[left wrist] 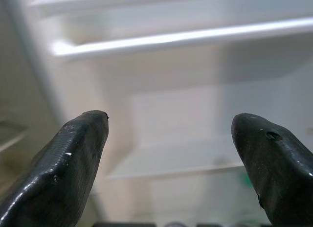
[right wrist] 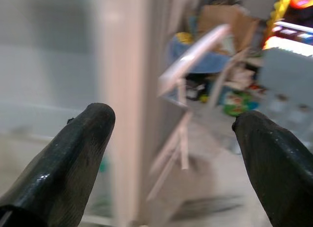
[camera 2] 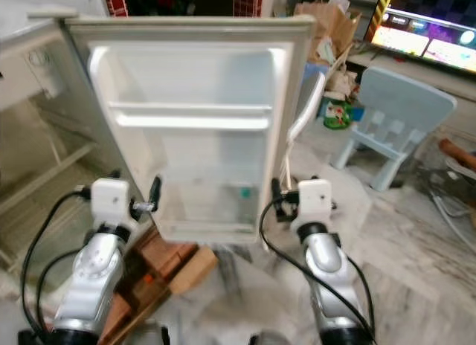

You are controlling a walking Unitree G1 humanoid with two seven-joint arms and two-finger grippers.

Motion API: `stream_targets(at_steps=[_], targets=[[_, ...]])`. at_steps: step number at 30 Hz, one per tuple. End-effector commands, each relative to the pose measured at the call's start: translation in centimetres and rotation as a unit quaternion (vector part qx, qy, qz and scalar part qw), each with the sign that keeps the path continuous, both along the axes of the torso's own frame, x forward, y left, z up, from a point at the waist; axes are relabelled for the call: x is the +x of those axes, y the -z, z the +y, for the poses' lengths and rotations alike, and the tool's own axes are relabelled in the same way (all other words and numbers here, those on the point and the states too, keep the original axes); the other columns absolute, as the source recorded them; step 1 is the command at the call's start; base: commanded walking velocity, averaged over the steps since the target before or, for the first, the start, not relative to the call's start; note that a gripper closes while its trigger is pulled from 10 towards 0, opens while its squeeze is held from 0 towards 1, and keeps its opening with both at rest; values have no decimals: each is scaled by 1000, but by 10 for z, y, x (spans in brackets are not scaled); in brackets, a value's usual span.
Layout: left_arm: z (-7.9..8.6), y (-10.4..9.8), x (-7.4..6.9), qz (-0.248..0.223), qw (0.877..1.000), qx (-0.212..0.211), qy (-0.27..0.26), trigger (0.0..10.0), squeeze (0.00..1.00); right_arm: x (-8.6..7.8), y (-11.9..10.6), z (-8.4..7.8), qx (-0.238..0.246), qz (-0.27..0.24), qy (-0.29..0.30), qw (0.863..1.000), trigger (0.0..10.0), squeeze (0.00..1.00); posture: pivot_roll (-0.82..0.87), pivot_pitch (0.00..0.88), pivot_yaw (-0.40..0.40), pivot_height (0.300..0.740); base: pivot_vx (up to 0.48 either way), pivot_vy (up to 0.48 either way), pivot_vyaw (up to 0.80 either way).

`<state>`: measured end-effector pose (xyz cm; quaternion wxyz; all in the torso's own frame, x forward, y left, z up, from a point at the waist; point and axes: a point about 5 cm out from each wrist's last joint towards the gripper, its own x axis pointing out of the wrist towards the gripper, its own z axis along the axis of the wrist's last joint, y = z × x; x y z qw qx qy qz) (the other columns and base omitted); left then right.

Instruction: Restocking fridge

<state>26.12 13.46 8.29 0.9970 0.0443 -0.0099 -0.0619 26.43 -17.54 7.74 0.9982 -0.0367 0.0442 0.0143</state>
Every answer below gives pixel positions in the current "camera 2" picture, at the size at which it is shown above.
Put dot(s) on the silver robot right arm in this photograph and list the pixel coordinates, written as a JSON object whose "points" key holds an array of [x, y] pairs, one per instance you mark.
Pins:
{"points": [[327, 263]]}

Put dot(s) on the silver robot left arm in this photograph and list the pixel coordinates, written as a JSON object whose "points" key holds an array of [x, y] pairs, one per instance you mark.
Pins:
{"points": [[93, 274]]}

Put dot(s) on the white fridge door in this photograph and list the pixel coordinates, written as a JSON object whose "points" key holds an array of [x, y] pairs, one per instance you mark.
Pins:
{"points": [[193, 77]]}

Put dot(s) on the white fridge thermostat dial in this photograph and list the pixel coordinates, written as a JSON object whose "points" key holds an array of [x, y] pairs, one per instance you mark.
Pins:
{"points": [[44, 71]]}

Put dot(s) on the white fridge cabinet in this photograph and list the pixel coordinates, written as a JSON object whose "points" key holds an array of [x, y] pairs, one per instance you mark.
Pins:
{"points": [[30, 85]]}

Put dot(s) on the clear door bin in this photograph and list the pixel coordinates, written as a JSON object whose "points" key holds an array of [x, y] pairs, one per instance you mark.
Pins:
{"points": [[208, 207]]}

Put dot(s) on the reddish wooden block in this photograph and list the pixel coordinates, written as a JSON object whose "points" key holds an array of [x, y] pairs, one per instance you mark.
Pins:
{"points": [[145, 252]]}

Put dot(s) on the light wooden block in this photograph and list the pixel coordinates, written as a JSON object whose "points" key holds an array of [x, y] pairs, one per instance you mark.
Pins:
{"points": [[193, 269]]}

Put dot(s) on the brown wooden plank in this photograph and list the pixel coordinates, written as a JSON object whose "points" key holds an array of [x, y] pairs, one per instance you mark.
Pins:
{"points": [[126, 315]]}

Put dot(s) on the grey robot right leg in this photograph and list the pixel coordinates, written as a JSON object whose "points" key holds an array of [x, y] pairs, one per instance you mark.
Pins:
{"points": [[270, 339]]}

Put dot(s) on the grey robot leg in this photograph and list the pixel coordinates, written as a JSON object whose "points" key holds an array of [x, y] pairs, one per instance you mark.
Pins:
{"points": [[270, 339], [156, 336]]}

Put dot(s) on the grey robot left leg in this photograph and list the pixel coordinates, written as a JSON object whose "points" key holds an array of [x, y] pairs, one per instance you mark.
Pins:
{"points": [[156, 336]]}

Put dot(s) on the light blue plastic child chair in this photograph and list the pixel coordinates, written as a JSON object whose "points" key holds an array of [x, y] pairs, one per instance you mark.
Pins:
{"points": [[401, 100]]}

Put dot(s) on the brown paper bag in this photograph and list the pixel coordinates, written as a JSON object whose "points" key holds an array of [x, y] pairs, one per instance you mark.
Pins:
{"points": [[331, 29]]}

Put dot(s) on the brown rounded object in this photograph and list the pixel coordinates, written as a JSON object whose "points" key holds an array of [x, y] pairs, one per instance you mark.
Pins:
{"points": [[457, 153]]}

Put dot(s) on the bright arcade screen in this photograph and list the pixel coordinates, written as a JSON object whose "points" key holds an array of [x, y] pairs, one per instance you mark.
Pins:
{"points": [[416, 44]]}

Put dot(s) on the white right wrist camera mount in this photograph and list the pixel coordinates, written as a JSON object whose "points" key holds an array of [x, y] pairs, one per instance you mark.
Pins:
{"points": [[314, 200]]}

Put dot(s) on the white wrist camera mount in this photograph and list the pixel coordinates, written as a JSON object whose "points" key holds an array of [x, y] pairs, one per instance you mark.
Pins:
{"points": [[111, 200], [314, 200]]}

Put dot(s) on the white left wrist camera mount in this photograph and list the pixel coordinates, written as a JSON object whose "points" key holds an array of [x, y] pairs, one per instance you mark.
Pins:
{"points": [[111, 200]]}

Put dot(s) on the white door shelf rail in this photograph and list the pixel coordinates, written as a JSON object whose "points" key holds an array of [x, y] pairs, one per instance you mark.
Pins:
{"points": [[193, 122]]}

